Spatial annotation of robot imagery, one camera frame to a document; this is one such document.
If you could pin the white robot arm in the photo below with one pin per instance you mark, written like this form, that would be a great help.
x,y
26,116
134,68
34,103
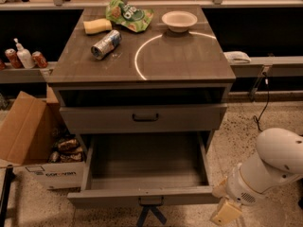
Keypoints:
x,y
278,160

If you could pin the grey drawer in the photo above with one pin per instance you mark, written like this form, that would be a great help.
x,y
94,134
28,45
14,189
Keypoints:
x,y
128,119
141,169

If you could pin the white pump bottle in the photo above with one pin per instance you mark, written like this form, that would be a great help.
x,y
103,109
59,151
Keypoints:
x,y
24,55

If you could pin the white folded cloth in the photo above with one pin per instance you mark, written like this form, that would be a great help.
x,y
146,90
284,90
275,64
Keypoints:
x,y
234,57

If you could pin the red soda can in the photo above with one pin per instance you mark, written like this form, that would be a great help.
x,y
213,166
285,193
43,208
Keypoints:
x,y
39,59
11,54

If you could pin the silver blue soda can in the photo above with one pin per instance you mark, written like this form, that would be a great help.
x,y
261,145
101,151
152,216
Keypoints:
x,y
106,45

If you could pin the red soda can right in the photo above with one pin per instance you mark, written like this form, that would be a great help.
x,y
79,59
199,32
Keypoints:
x,y
39,59

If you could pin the yellow sponge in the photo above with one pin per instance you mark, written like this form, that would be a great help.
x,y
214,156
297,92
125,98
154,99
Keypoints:
x,y
97,26

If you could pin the snack bags in box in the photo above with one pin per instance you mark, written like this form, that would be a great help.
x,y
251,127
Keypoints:
x,y
66,150

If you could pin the red soda can left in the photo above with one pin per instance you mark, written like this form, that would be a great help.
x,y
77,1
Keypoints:
x,y
11,54

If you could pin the cardboard box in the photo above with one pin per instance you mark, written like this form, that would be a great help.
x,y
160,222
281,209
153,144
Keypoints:
x,y
26,140

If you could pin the grey drawer cabinet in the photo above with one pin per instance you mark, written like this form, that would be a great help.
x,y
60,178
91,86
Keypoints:
x,y
153,67

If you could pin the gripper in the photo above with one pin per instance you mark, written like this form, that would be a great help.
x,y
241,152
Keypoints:
x,y
237,185

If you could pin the grey top drawer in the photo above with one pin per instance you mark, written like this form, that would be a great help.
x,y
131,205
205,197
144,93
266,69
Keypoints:
x,y
128,119

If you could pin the white paper bowl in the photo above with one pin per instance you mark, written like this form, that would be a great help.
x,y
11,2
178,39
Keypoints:
x,y
179,21

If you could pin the green chip bag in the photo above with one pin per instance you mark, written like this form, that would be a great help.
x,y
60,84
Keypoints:
x,y
136,20

